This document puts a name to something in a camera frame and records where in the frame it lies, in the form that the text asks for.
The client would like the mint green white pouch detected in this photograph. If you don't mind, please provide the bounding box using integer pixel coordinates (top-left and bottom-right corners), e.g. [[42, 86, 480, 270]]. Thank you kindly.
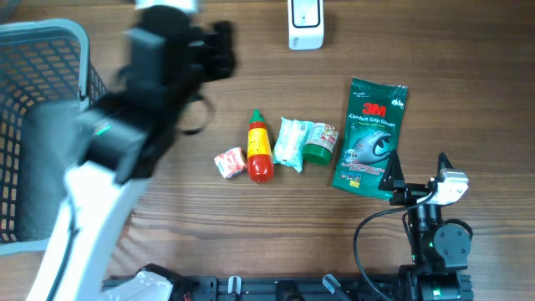
[[273, 117, 313, 172]]

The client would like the red white snack packet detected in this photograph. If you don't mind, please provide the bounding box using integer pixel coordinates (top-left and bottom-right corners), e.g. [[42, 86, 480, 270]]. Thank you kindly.
[[214, 147, 247, 179]]

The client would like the white barcode scanner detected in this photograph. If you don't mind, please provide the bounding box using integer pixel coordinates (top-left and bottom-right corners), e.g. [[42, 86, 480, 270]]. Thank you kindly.
[[287, 0, 324, 51]]

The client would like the black right camera cable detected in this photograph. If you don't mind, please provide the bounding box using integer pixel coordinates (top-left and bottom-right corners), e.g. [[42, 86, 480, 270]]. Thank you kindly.
[[353, 190, 438, 301]]

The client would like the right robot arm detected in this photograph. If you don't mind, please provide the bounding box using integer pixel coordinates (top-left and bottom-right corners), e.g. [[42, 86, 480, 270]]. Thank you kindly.
[[379, 150, 474, 301]]

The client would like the green lid jar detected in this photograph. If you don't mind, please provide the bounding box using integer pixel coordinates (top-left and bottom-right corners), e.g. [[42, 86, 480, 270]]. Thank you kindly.
[[303, 123, 339, 166]]

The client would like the green 3M gloves package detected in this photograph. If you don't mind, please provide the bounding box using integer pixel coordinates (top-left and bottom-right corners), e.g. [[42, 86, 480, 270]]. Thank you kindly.
[[332, 79, 408, 200]]

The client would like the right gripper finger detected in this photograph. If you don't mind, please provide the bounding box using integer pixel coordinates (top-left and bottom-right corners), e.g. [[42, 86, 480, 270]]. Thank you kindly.
[[437, 152, 453, 174], [378, 150, 405, 191]]

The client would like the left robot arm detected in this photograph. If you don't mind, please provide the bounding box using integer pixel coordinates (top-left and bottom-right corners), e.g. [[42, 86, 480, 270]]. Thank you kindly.
[[29, 21, 236, 300]]

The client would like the grey plastic shopping basket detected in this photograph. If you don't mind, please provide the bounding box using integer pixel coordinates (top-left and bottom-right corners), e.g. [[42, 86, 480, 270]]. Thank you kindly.
[[1, 18, 106, 256]]

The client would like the red sauce bottle green cap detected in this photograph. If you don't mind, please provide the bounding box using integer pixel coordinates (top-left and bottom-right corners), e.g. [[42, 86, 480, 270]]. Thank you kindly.
[[247, 109, 274, 182]]

